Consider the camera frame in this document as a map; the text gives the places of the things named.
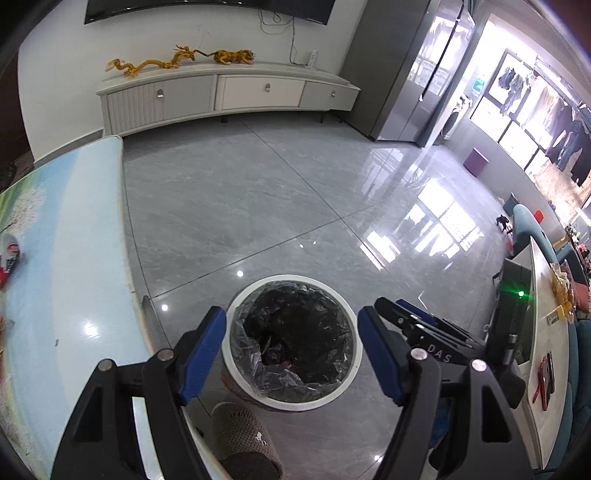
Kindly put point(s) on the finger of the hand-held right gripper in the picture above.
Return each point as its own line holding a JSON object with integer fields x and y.
{"x": 434, "y": 344}
{"x": 450, "y": 326}

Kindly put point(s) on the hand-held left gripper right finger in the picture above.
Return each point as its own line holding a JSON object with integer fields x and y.
{"x": 378, "y": 355}

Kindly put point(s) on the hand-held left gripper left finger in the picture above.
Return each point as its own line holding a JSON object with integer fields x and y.
{"x": 203, "y": 355}

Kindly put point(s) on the black plastic bin liner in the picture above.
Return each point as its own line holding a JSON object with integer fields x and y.
{"x": 295, "y": 332}

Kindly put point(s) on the white round trash bin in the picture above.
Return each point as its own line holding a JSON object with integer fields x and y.
{"x": 295, "y": 277}

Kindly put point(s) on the red and white snack wrapper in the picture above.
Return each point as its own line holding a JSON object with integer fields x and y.
{"x": 9, "y": 258}

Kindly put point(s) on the white coffee table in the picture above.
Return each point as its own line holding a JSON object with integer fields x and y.
{"x": 540, "y": 332}

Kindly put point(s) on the yellow snack packets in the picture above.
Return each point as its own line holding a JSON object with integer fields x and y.
{"x": 563, "y": 286}

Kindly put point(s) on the red flat case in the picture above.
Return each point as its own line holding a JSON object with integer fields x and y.
{"x": 545, "y": 378}

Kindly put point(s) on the person's blue trousers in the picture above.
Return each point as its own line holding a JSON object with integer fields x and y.
{"x": 445, "y": 424}

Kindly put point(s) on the grey slipper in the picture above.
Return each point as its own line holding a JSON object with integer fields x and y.
{"x": 240, "y": 438}

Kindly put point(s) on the small black floor toy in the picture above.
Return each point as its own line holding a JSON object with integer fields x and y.
{"x": 503, "y": 222}

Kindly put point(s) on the purple stool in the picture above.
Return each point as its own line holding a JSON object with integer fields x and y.
{"x": 475, "y": 161}

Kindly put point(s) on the hanging clothes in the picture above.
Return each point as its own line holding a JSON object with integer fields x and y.
{"x": 568, "y": 134}

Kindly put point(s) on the grey refrigerator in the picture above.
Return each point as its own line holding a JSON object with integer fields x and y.
{"x": 397, "y": 92}

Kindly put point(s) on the white television cabinet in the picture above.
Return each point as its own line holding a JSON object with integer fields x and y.
{"x": 184, "y": 92}

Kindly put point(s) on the golden dragon ornament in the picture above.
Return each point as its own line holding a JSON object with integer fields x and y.
{"x": 152, "y": 62}

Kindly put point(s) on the golden tiger ornament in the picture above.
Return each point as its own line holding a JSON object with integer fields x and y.
{"x": 233, "y": 57}

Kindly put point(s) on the white power strip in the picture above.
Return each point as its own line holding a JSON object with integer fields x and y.
{"x": 313, "y": 57}

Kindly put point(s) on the black wall television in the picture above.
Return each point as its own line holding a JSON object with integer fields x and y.
{"x": 207, "y": 9}

